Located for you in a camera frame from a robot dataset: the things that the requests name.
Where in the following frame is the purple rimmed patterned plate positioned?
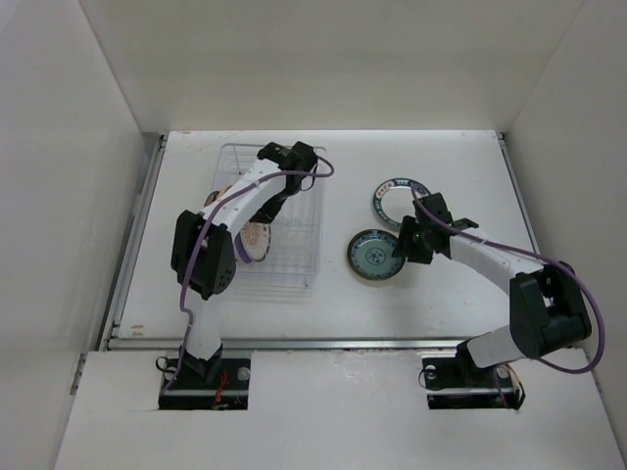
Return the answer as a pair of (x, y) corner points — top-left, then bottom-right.
(234, 222), (271, 264)

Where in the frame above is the white plate dark lettered rim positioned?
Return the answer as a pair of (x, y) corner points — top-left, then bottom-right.
(371, 177), (431, 232)

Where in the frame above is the dark green rimmed plate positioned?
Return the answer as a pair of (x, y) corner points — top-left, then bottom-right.
(347, 229), (406, 281)

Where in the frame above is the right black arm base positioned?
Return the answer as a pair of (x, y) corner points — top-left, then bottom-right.
(418, 356), (527, 411)

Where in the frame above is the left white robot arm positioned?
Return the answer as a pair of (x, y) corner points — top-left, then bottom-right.
(162, 141), (335, 392)

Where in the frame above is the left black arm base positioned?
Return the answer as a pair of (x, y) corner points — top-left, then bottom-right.
(155, 348), (252, 411)

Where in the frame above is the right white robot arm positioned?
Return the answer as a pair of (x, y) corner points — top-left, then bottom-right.
(394, 193), (605, 388)

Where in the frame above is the beige orange plate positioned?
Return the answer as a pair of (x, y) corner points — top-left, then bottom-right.
(217, 185), (232, 200)

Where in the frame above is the white wire dish rack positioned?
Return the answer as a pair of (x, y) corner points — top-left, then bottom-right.
(212, 143), (325, 288)

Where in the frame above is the aluminium table front rail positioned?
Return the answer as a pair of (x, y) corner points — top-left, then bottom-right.
(105, 337), (463, 351)

